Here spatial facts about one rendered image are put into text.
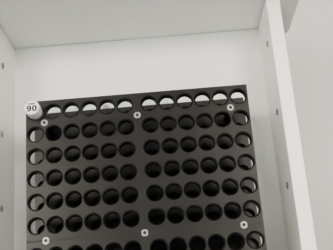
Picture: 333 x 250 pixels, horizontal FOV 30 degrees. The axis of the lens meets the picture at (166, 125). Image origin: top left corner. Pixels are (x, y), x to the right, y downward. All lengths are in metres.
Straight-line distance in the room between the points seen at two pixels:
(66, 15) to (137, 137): 0.13
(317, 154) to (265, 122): 0.10
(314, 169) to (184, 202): 0.20
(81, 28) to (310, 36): 0.25
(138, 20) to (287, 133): 0.17
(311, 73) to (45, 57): 0.27
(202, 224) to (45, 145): 0.14
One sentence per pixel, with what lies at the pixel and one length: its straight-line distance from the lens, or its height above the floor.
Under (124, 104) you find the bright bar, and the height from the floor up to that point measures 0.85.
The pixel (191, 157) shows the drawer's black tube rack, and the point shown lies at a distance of 0.48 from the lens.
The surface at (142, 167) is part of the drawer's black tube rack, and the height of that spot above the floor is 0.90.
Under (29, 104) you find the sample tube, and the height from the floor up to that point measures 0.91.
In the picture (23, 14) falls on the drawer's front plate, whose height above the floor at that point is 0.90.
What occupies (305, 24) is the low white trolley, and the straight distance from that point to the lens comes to 0.69.
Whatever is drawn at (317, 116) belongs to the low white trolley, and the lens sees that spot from 0.65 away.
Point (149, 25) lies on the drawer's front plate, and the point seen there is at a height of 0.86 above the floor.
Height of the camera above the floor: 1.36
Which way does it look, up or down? 71 degrees down
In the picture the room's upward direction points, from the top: 6 degrees counter-clockwise
